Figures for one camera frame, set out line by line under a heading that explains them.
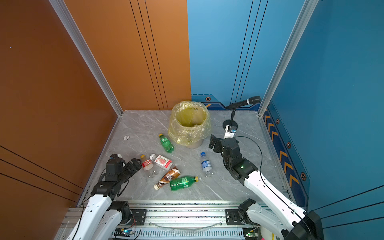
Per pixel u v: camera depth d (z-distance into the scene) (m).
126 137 1.05
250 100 0.85
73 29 0.76
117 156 0.74
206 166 0.85
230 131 0.64
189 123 1.00
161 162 0.88
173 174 0.83
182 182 0.79
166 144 1.00
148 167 0.89
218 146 0.67
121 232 0.71
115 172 0.61
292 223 0.39
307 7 0.70
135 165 0.75
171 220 0.73
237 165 0.55
